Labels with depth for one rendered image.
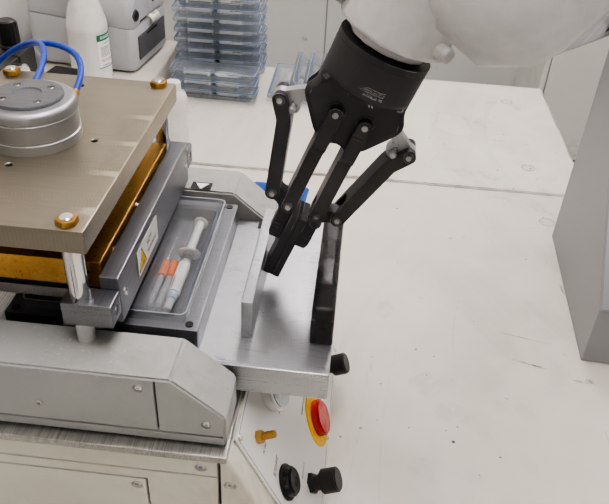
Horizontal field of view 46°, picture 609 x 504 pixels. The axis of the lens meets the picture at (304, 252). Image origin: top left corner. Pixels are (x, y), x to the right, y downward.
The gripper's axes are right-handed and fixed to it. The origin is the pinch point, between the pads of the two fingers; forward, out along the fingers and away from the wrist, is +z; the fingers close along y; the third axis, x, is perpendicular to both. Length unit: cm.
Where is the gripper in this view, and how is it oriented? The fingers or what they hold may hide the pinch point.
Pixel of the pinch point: (286, 238)
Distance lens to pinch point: 65.6
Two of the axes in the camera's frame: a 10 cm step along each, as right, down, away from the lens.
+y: 9.1, 3.8, 1.4
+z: -3.9, 7.2, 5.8
